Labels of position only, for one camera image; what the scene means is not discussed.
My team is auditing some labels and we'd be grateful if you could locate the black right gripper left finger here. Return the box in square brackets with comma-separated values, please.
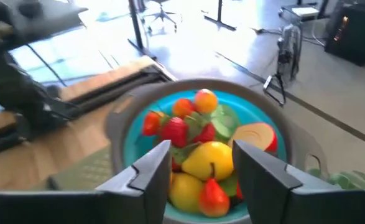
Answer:
[0, 139, 172, 224]

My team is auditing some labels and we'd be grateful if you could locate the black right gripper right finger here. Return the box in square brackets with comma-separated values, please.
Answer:
[231, 139, 365, 224]

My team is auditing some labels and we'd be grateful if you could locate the black office chair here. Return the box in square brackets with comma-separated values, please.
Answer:
[144, 0, 183, 32]

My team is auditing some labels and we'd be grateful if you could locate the red toy strawberry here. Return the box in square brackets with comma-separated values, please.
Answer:
[194, 123, 216, 144]
[160, 117, 190, 149]

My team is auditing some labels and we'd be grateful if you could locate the grey desk top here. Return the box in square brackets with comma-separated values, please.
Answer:
[1, 0, 88, 47]

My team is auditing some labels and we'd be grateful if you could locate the black monitor desk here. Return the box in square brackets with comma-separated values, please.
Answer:
[278, 0, 331, 20]

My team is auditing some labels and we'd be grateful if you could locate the red toy apple half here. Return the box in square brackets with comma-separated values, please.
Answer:
[228, 122, 279, 154]

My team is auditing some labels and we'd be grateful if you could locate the dark standing desk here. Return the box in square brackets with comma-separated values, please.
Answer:
[126, 0, 238, 60]

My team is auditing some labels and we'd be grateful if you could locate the black computer tower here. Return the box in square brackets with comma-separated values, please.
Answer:
[325, 2, 365, 67]

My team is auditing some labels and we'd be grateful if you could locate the artificial potted monstera plant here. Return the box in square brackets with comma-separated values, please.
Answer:
[306, 169, 365, 191]

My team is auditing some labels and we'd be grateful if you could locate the green toy fruit half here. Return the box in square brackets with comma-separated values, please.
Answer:
[211, 104, 242, 141]

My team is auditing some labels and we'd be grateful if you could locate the yellow toy lemon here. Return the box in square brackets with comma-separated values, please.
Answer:
[169, 172, 205, 214]
[181, 141, 234, 182]

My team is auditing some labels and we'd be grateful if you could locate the orange-red toy pear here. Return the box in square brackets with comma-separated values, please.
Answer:
[198, 177, 231, 218]

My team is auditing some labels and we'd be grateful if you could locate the black computer mouse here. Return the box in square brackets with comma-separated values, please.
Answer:
[19, 0, 43, 18]

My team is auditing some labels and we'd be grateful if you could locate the black floor fan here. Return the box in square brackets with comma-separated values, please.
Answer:
[262, 23, 304, 107]

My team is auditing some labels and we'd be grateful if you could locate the small orange toy fruit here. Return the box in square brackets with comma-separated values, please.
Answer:
[194, 88, 219, 114]
[142, 111, 165, 137]
[172, 98, 197, 119]

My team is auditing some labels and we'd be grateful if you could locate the blue collapsible colander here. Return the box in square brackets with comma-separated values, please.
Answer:
[106, 78, 329, 224]

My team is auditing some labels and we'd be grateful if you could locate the toy kiwi half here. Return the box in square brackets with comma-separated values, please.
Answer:
[221, 172, 238, 197]

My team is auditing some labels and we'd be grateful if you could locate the white flat box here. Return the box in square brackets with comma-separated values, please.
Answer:
[290, 6, 320, 19]

